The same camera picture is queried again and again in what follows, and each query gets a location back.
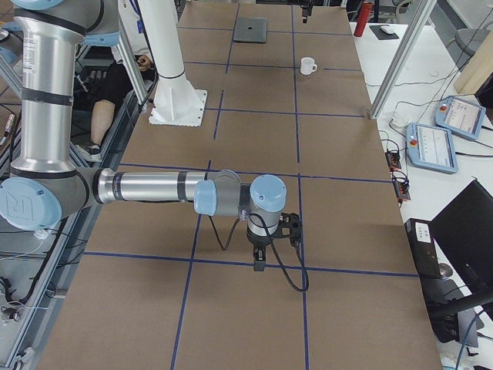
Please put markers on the aluminium frame post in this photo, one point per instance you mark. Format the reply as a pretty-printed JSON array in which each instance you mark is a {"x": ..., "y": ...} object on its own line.
[{"x": 411, "y": 35}]

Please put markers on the white plastic cup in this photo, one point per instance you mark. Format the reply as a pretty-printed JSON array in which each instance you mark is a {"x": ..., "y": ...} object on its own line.
[{"x": 308, "y": 66}]

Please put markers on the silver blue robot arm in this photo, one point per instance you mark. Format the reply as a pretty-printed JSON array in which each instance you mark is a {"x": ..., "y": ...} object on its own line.
[{"x": 45, "y": 186}]

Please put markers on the blue teach pendant far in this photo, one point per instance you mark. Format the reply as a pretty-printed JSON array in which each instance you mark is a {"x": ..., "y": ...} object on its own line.
[{"x": 461, "y": 117}]

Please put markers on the red cylindrical bottle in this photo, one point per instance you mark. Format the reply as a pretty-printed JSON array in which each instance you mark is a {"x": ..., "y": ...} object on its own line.
[{"x": 363, "y": 16}]

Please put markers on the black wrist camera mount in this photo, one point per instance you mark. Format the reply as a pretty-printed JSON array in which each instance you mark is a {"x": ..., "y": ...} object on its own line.
[{"x": 290, "y": 227}]

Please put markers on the blue teach pendant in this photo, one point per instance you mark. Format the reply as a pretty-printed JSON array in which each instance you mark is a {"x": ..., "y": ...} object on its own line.
[
  {"x": 461, "y": 117},
  {"x": 431, "y": 147}
]

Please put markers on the brown paper table cover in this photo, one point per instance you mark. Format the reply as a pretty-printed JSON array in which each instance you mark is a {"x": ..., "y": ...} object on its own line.
[{"x": 311, "y": 271}]

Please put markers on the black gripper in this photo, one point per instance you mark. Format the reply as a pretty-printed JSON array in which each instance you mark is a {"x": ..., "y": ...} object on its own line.
[{"x": 257, "y": 240}]

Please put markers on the silver closed laptop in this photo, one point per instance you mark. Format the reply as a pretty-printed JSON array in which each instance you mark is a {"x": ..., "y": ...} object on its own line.
[{"x": 250, "y": 30}]

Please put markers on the seated person white hoodie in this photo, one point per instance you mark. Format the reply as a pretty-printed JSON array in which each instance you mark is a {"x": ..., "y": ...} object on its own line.
[{"x": 117, "y": 83}]

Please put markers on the black desktop computer box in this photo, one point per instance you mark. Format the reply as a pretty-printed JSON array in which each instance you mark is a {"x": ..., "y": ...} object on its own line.
[{"x": 449, "y": 311}]

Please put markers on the black usb hub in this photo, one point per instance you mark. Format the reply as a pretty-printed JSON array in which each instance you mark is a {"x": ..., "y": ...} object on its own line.
[
  {"x": 401, "y": 185},
  {"x": 393, "y": 159}
]

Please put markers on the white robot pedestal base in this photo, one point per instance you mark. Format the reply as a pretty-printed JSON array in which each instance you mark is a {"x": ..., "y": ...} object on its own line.
[{"x": 176, "y": 102}]

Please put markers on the blue teach pendant near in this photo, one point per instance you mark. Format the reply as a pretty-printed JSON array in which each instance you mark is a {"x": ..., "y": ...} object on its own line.
[{"x": 431, "y": 147}]

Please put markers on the black computer mouse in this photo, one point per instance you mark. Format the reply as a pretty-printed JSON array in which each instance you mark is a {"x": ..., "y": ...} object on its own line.
[{"x": 387, "y": 29}]

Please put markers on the black monitor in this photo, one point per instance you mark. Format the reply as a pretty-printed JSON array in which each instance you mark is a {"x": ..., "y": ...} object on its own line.
[{"x": 463, "y": 230}]

